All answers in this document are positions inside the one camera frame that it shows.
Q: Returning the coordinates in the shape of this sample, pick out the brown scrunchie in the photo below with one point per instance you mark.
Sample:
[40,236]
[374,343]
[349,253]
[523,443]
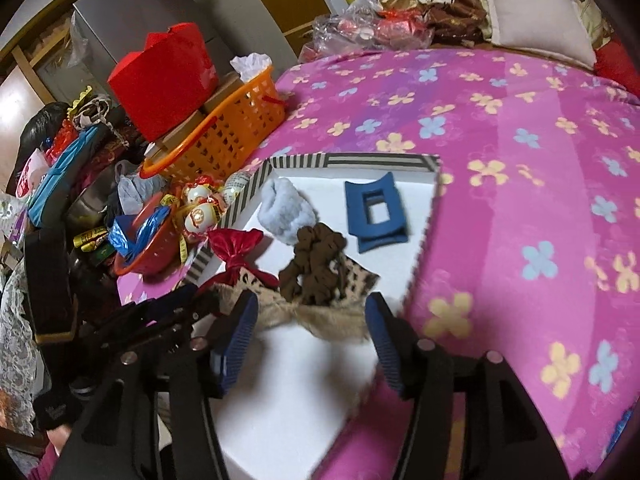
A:
[310,265]

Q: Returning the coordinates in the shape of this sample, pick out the grey plastic bag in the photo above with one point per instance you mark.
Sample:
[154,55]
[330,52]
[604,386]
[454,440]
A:
[135,185]

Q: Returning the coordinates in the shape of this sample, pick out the blue foil packet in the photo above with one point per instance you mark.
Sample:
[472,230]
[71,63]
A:
[132,235]

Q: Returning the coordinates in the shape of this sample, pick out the white crumpled plastic bag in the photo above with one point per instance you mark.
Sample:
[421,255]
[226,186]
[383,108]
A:
[250,66]

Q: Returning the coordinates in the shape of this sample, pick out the red bow hair clip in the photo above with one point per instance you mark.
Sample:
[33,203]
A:
[235,247]

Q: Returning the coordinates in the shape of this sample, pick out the blue hair claw clip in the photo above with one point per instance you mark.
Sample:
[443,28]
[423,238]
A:
[355,200]

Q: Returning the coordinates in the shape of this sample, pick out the black leather bag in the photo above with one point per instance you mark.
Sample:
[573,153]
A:
[40,130]

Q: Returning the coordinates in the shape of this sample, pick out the burlap bow hair clip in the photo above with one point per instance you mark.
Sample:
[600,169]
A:
[330,322]

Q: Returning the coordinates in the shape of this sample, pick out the red cushion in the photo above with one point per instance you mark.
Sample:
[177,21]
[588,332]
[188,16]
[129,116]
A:
[617,65]

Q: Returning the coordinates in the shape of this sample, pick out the white lace cloth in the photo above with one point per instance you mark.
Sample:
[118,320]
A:
[20,350]

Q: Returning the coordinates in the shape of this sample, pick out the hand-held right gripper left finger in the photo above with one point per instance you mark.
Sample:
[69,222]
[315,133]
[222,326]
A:
[234,342]

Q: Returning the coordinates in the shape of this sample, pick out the light blue fluffy scrunchie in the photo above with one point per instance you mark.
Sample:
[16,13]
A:
[285,210]

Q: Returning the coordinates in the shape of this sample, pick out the white pillow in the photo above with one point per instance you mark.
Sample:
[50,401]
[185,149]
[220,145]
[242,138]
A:
[537,15]

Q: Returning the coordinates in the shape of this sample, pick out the person's left forearm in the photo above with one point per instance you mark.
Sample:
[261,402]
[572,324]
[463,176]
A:
[52,412]

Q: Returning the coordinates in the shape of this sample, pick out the patterned cloth bag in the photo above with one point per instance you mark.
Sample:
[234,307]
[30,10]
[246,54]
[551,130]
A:
[92,107]

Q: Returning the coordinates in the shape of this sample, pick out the yellow measuring tape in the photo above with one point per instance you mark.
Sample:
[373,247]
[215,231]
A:
[182,245]

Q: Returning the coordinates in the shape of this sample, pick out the striped-edge white tray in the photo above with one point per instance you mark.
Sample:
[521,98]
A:
[310,385]

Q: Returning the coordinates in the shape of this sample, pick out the steel bowl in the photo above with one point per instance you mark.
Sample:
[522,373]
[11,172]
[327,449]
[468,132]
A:
[90,205]

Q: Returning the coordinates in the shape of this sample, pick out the black box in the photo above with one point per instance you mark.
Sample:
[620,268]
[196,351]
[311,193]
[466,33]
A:
[47,285]

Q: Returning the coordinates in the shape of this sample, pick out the orange plastic basket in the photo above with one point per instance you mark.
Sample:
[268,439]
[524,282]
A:
[235,125]

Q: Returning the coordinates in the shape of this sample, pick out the red plastic colander bowl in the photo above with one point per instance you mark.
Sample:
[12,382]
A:
[150,260]

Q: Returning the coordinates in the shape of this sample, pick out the grey refrigerator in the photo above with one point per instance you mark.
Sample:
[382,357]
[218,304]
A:
[150,5]

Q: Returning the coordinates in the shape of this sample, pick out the yellow snack packet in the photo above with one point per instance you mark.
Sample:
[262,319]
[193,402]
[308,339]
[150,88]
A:
[92,237]

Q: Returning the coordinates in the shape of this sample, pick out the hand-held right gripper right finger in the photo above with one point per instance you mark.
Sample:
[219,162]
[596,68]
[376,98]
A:
[384,342]

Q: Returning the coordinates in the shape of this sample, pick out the blue pouch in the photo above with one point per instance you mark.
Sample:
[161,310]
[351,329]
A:
[60,175]

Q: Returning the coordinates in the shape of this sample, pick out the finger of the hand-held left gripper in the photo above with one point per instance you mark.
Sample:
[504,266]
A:
[145,332]
[185,300]

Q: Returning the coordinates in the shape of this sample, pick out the red gift bag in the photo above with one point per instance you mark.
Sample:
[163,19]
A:
[160,85]

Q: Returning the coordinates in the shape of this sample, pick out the clear plastic bag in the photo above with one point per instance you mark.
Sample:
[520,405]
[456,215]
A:
[350,30]

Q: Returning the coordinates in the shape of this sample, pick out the brown cardboard box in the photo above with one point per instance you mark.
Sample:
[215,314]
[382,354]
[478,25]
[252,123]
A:
[187,132]
[222,92]
[156,151]

